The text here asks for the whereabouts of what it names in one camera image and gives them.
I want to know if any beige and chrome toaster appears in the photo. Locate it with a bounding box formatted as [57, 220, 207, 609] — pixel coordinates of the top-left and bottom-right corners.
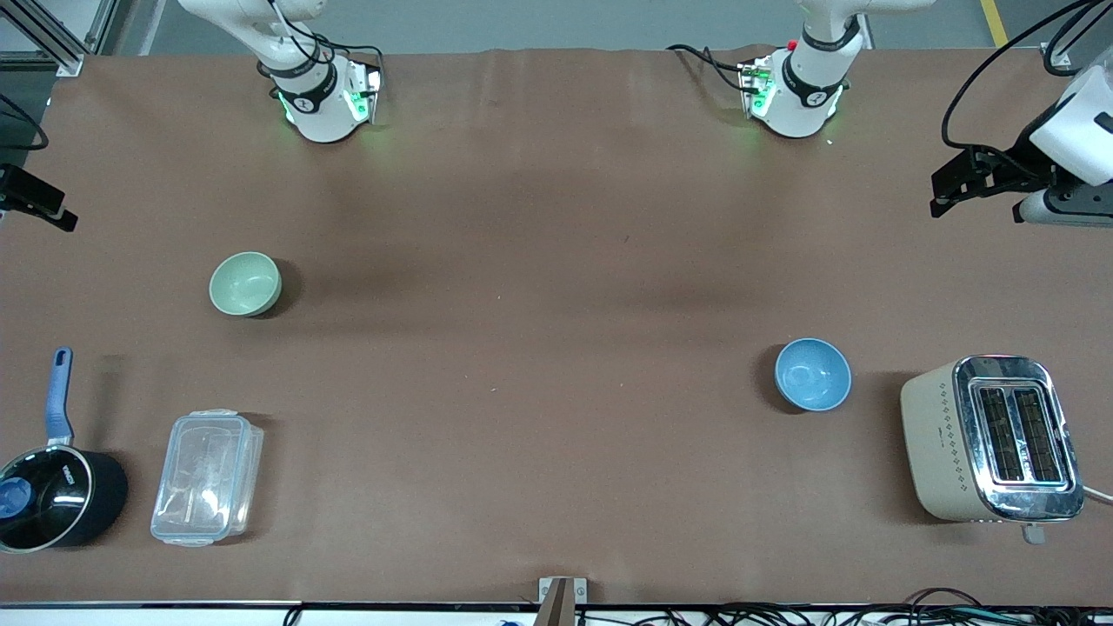
[900, 355, 1086, 545]

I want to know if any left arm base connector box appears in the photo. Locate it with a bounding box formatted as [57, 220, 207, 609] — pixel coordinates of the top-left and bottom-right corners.
[737, 57, 775, 118]

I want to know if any brown post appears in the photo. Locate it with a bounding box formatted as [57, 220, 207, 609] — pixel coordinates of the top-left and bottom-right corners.
[536, 580, 575, 626]

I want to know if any black right base cable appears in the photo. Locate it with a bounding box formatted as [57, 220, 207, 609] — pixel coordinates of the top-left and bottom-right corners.
[296, 30, 385, 88]

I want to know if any clear plastic food container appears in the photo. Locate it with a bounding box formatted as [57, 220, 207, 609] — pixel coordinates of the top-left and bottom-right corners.
[150, 409, 264, 547]

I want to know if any blue bowl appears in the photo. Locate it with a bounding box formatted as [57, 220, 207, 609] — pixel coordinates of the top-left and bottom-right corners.
[775, 337, 853, 413]

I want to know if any black left base cable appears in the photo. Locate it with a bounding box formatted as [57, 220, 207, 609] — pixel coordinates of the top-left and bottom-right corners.
[667, 43, 750, 92]

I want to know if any aluminium frame profile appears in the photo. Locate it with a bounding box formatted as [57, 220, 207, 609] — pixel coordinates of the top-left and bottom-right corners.
[0, 0, 118, 77]

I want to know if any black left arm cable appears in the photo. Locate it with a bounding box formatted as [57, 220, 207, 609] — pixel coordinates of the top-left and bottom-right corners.
[942, 0, 1113, 150]

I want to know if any glass lid with blue knob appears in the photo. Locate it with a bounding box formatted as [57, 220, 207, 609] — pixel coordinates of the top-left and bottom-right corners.
[0, 445, 93, 553]

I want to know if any black base cable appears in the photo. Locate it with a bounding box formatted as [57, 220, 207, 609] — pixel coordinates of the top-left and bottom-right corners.
[667, 43, 750, 92]
[296, 30, 385, 88]

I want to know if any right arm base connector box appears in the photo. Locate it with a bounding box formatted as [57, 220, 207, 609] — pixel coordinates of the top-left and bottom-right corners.
[346, 63, 384, 124]

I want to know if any brown table cover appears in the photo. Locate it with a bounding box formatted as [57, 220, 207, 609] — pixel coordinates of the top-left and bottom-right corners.
[0, 48, 1113, 606]

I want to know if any black saucepan with blue handle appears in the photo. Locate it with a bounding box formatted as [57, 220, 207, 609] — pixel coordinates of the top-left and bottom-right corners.
[0, 348, 129, 555]

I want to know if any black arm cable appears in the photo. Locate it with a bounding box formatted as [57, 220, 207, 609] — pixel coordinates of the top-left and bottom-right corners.
[942, 0, 1113, 150]
[0, 91, 50, 150]

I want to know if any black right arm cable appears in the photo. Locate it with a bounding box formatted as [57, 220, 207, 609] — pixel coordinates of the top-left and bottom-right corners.
[0, 91, 50, 150]

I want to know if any green bowl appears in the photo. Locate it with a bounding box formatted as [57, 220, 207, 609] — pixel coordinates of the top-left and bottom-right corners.
[209, 251, 283, 317]

